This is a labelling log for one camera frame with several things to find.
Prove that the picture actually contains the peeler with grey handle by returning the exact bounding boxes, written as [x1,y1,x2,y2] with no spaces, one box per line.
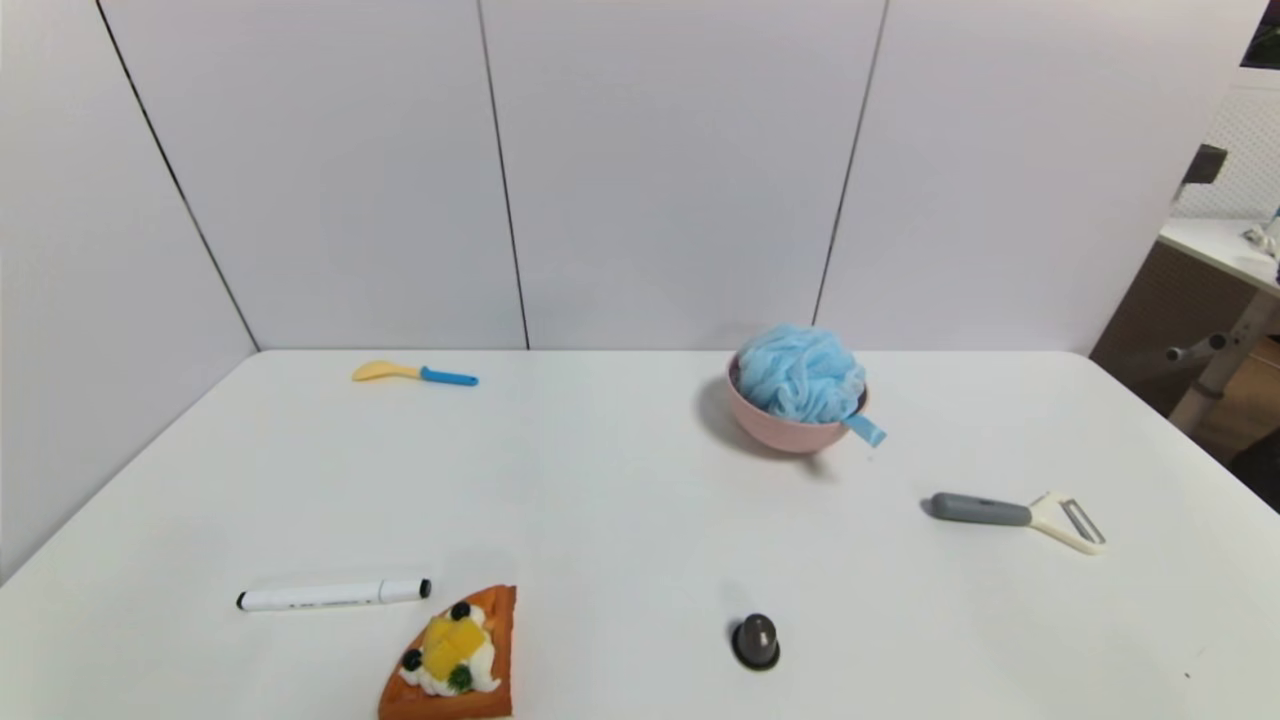
[930,491,1109,556]

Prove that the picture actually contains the white background desk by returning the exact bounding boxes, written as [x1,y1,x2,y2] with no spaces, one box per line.
[1089,216,1280,437]

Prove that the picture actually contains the blue mesh bath loofah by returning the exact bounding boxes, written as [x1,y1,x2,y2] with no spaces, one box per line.
[737,322,888,448]

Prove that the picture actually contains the pink bowl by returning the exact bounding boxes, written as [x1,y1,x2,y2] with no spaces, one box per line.
[726,352,870,455]

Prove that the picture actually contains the black box on stand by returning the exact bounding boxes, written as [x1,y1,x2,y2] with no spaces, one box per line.
[1182,144,1229,187]

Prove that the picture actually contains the white marker pen black caps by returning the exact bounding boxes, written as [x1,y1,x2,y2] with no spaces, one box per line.
[236,578,433,612]

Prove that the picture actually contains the yellow spoon with blue handle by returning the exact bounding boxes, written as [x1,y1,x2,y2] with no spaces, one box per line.
[352,361,479,388]

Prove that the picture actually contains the toy waffle slice with fruit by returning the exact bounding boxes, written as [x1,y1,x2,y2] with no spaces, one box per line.
[377,585,518,720]

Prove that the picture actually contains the dark object behind wall panel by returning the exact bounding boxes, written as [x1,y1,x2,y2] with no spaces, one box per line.
[1241,12,1280,71]

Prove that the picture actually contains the small items on desk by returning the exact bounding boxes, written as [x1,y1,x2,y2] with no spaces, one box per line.
[1243,207,1280,259]

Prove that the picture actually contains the dark grey round knob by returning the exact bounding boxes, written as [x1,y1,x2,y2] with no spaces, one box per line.
[731,613,782,672]

